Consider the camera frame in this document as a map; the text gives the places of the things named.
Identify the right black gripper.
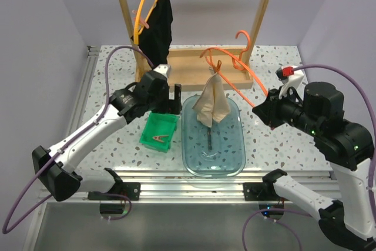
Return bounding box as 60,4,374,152
253,84,322,136

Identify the beige underwear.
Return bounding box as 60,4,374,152
192,72,231,128

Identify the orange plastic hanger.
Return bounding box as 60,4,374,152
199,30,268,108

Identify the black underwear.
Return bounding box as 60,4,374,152
139,0,173,67

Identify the yellow plastic hanger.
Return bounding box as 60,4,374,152
133,0,172,43

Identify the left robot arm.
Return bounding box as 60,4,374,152
32,65,181,202

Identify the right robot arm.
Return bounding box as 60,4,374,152
253,82,375,250

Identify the wooden hanger rack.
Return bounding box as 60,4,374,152
119,0,269,91

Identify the green plastic bin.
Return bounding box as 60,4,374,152
139,113,179,153

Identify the clear blue plastic container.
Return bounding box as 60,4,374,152
182,95,246,178

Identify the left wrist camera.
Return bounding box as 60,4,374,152
154,64,172,79

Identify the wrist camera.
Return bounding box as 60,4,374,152
154,64,172,79
276,65,304,99

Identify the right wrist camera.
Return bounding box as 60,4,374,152
276,65,304,99

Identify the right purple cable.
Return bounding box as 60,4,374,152
241,63,376,251

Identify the purple cable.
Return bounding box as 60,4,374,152
1,45,155,235
241,63,376,251

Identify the aluminium rail frame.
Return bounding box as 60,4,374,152
41,45,347,205

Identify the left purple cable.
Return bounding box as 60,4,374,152
1,45,155,235

